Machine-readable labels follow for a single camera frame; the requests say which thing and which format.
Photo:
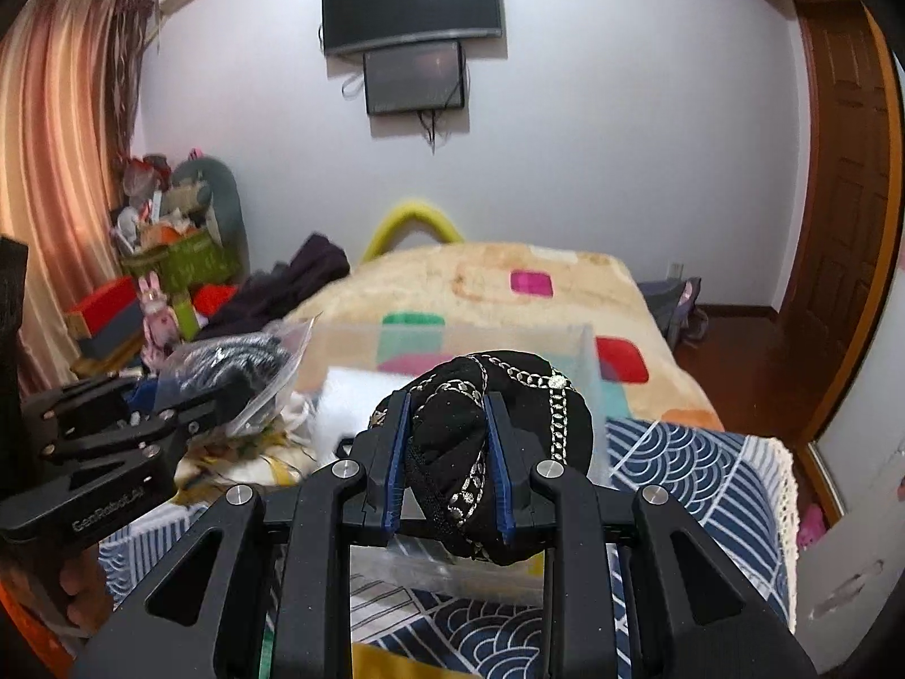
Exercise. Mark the white appliance with stickers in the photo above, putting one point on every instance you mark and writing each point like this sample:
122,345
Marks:
850,586

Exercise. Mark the yellow curved headboard tube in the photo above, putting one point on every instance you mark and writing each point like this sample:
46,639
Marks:
413,214

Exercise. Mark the beige blanket with coloured squares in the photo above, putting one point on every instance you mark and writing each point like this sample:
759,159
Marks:
507,285

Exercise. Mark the grey cloth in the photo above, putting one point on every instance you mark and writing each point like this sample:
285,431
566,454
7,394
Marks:
250,375

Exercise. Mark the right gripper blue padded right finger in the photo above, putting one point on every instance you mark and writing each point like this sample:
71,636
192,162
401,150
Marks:
499,433

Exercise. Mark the grey backpack on floor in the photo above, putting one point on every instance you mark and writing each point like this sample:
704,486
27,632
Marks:
673,303

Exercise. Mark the clear plastic storage box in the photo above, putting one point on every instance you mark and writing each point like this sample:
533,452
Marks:
414,558

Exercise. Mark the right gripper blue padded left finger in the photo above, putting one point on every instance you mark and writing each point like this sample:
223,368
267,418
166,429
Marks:
397,428

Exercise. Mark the brown wooden door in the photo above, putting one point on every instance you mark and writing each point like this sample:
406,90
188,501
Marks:
847,246

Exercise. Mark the small dark wall monitor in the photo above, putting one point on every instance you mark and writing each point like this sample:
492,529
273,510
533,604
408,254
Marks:
423,77

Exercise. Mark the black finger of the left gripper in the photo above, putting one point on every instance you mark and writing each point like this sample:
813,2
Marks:
187,420

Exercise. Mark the red box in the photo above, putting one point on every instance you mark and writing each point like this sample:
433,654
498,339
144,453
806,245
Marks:
87,317

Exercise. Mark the grey green plush cushion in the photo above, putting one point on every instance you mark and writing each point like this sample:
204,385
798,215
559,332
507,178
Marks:
223,211

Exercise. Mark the dark clothes pile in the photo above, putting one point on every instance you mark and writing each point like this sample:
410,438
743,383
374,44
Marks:
266,297

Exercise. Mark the yellow sponge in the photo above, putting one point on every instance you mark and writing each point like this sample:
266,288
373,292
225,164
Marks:
371,662

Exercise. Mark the blue white patterned tablecloth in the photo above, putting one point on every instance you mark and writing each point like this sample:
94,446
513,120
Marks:
262,587

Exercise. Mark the white foam sponge block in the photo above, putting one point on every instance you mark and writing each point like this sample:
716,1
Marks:
347,399

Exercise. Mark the floral white cloth bundle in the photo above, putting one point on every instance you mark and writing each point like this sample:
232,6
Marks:
281,455

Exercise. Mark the black cloth with chain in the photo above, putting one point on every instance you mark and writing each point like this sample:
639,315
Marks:
454,461

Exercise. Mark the pink bunny figurine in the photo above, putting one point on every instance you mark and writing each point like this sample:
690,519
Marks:
160,327

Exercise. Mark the black wall television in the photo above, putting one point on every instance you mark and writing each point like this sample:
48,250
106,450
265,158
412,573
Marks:
358,25

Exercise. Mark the orange striped curtain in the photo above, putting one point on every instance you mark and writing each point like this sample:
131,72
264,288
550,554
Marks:
59,155

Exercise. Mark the green storage box with clutter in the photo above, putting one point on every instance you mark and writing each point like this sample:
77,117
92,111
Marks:
186,263

